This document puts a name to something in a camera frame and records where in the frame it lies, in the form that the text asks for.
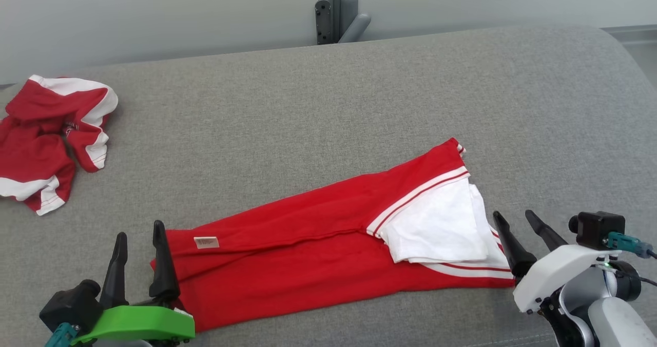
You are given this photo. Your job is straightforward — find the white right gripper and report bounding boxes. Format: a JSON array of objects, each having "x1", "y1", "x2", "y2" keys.
[{"x1": 493, "y1": 210, "x2": 622, "y2": 314}]

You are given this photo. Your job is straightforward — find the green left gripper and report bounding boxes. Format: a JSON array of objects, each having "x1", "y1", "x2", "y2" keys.
[{"x1": 69, "y1": 221, "x2": 196, "y2": 347}]

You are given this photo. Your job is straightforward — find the red white-striped shorts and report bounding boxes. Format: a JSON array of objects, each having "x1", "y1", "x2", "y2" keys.
[{"x1": 0, "y1": 75, "x2": 119, "y2": 216}]

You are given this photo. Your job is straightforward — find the red basketball jersey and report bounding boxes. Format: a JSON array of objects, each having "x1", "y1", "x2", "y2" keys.
[{"x1": 150, "y1": 138, "x2": 515, "y2": 332}]

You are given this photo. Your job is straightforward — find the grey baseboard strip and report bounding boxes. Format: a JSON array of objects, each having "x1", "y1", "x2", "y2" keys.
[{"x1": 603, "y1": 25, "x2": 657, "y2": 45}]

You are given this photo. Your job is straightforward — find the grey tube foot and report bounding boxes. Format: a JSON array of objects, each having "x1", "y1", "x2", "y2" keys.
[{"x1": 338, "y1": 0, "x2": 371, "y2": 44}]

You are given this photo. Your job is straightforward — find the left camera cable teal plug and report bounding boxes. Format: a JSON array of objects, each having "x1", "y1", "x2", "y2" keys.
[{"x1": 45, "y1": 322, "x2": 78, "y2": 347}]

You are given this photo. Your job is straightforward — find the dark bracket plate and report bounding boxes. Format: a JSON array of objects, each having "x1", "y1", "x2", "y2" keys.
[{"x1": 315, "y1": 0, "x2": 334, "y2": 45}]

